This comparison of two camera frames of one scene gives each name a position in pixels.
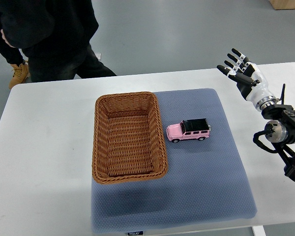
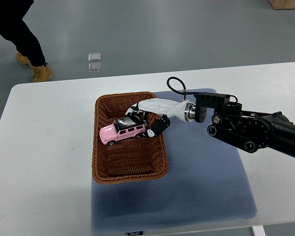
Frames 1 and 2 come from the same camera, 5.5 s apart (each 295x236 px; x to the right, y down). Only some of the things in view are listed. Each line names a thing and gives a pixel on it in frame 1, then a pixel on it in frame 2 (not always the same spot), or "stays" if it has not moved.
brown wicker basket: x=128 y=141 stays
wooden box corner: x=287 y=4 stays
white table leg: x=258 y=230 stays
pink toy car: x=192 y=129 → x=122 y=128
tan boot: x=21 y=73 → x=41 y=73
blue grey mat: x=206 y=181 stays
